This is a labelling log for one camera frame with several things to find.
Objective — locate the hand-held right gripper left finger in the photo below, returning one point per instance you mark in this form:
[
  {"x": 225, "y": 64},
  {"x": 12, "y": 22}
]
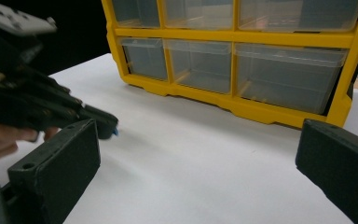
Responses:
[{"x": 59, "y": 168}]

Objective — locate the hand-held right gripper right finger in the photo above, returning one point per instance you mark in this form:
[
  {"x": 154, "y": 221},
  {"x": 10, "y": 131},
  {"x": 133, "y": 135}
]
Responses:
[{"x": 345, "y": 168}]

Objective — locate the small blue connector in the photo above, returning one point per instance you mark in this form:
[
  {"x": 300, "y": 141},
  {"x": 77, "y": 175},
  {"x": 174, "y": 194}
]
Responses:
[{"x": 116, "y": 132}]

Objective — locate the set of closed clear drawers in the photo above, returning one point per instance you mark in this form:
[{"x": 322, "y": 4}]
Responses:
[{"x": 286, "y": 81}]

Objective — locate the yellow black organizer cabinet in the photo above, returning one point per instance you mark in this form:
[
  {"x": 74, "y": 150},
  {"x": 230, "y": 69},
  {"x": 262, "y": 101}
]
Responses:
[{"x": 230, "y": 35}]

